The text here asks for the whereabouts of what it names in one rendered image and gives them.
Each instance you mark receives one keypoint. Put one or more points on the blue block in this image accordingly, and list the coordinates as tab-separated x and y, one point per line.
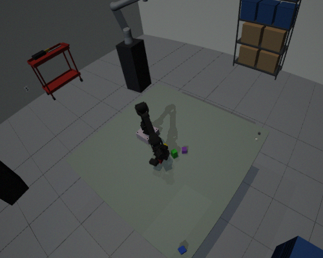
182	250

